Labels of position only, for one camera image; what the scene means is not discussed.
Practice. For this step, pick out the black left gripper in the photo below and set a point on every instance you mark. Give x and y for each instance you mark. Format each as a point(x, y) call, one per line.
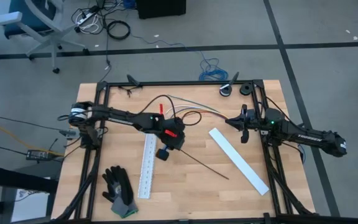
point(179, 129)

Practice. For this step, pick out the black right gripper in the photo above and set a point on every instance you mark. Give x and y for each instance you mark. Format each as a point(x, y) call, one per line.
point(255, 119)

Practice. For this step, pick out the white duct cover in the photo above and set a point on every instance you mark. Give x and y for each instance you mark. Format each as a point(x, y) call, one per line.
point(238, 160)

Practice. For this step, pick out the long black zip tie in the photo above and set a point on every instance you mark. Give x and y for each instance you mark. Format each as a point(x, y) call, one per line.
point(204, 164)

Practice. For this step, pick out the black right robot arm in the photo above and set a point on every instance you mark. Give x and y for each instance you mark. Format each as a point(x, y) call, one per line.
point(309, 137)

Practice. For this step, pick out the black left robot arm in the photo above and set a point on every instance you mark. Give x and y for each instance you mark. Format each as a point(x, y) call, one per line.
point(120, 117)

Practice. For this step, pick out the dark tape roll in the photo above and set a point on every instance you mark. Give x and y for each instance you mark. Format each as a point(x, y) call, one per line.
point(242, 90)

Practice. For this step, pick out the white-sided tape roll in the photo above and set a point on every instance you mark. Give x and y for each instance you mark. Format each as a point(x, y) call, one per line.
point(222, 92)

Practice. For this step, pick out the black and grey work glove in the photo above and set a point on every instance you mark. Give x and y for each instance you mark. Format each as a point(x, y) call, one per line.
point(120, 186)

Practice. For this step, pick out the clear safety glasses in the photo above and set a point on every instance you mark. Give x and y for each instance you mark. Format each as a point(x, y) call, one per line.
point(129, 90)

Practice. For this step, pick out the black power adapter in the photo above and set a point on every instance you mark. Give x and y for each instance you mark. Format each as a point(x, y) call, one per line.
point(39, 155)

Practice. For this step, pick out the black computer case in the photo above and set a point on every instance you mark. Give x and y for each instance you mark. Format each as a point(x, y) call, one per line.
point(160, 9)

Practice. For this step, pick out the white sheet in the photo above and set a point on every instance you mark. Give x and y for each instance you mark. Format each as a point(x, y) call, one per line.
point(30, 208)

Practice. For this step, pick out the white power strip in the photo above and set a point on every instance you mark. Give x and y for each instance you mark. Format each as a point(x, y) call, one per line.
point(87, 16)

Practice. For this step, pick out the grey office chair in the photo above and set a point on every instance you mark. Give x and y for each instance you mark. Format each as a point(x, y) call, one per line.
point(30, 18)

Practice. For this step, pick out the black camera stalk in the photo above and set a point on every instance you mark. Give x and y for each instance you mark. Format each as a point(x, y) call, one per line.
point(234, 77)
point(133, 80)

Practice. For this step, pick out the grey side bracket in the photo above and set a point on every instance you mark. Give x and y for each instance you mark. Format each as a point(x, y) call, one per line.
point(68, 133)

